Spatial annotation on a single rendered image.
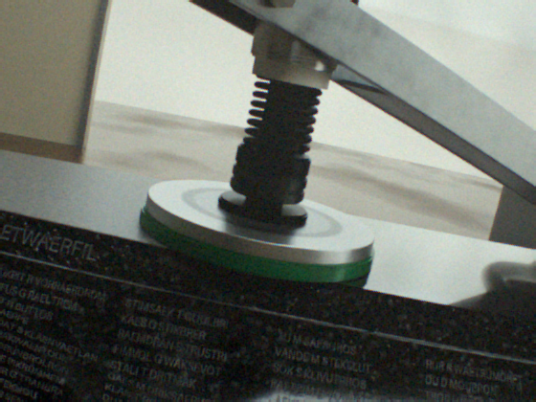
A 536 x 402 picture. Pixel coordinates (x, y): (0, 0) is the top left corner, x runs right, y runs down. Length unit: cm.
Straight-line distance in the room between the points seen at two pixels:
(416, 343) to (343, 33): 26
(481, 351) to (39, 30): 523
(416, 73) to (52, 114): 510
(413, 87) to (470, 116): 7
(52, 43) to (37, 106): 52
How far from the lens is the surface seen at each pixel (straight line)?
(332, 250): 55
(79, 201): 66
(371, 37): 58
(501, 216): 198
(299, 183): 61
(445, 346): 57
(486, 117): 68
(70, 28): 556
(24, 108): 567
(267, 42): 59
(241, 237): 53
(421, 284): 62
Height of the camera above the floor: 99
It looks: 12 degrees down
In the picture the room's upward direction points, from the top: 12 degrees clockwise
